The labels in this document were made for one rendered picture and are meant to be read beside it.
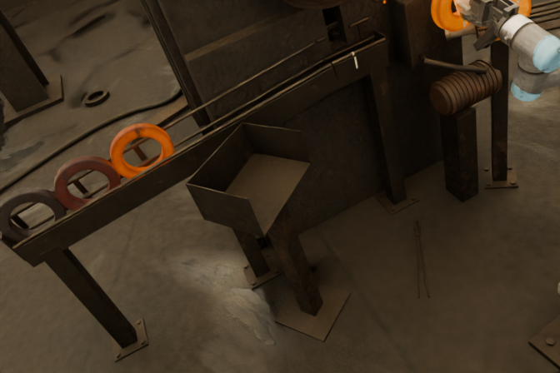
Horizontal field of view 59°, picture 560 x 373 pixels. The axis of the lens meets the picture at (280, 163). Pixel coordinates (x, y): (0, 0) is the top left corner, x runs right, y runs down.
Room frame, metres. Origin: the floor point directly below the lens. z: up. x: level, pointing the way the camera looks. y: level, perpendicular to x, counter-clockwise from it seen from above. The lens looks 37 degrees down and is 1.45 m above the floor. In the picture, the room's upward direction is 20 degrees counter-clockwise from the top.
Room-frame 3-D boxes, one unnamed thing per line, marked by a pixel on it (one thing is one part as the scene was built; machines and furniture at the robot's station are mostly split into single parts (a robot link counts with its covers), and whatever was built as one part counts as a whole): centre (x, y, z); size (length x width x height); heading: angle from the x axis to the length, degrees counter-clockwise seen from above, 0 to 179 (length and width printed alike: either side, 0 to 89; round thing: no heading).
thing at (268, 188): (1.04, 0.08, 0.36); 0.26 x 0.20 x 0.72; 136
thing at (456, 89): (1.34, -0.68, 0.27); 0.22 x 0.13 x 0.53; 101
